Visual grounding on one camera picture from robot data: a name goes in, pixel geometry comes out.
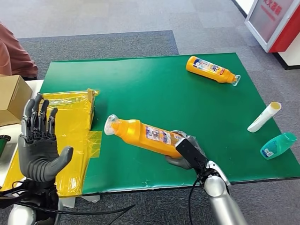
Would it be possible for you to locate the person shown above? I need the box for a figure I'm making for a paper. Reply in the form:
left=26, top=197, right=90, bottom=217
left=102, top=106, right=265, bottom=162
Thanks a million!
left=0, top=22, right=38, bottom=79

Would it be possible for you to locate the red and white sign stand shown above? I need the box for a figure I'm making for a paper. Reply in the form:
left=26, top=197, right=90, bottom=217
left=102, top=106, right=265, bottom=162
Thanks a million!
left=244, top=0, right=300, bottom=68

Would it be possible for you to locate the brown cardboard box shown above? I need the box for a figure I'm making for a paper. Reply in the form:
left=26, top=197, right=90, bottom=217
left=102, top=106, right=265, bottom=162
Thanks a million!
left=0, top=74, right=33, bottom=128

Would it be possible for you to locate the yellow plastic bag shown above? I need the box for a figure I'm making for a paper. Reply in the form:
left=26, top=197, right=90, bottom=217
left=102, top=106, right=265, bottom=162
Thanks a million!
left=1, top=88, right=103, bottom=198

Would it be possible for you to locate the white tube with yellow end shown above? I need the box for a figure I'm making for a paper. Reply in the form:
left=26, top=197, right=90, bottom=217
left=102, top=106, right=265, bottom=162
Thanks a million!
left=247, top=102, right=282, bottom=134

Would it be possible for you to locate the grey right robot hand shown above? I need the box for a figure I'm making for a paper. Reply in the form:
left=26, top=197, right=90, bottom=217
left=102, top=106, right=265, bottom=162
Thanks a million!
left=165, top=130, right=209, bottom=171

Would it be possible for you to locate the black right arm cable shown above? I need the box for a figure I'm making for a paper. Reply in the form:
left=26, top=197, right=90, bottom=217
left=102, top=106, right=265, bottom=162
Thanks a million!
left=188, top=173, right=207, bottom=225

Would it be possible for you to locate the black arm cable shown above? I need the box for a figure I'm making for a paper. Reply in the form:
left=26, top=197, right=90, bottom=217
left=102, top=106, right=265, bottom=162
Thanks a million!
left=0, top=181, right=136, bottom=225
left=188, top=173, right=207, bottom=225

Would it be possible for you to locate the teal plastic bottle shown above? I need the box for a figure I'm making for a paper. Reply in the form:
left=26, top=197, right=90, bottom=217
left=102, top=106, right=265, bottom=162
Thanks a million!
left=260, top=132, right=298, bottom=160

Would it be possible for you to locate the green table mat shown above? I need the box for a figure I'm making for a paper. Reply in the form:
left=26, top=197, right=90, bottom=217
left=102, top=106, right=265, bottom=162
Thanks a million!
left=40, top=52, right=300, bottom=195

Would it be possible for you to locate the orange bottle with clear cap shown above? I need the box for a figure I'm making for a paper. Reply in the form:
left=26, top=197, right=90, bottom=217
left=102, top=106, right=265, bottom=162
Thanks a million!
left=185, top=56, right=241, bottom=87
left=104, top=114, right=186, bottom=159

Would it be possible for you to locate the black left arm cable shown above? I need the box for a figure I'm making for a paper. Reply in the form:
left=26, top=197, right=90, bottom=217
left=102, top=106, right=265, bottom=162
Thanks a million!
left=0, top=181, right=136, bottom=225

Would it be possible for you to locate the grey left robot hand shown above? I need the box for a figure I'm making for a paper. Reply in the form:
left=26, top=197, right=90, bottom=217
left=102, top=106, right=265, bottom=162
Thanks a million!
left=17, top=92, right=74, bottom=184

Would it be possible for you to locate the dark green round object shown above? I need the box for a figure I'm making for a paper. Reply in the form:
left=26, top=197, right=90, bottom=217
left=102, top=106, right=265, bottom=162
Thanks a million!
left=0, top=135, right=11, bottom=158

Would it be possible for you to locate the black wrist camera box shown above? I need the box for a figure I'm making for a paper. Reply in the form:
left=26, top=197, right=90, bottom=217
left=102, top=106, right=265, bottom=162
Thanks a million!
left=175, top=138, right=208, bottom=174

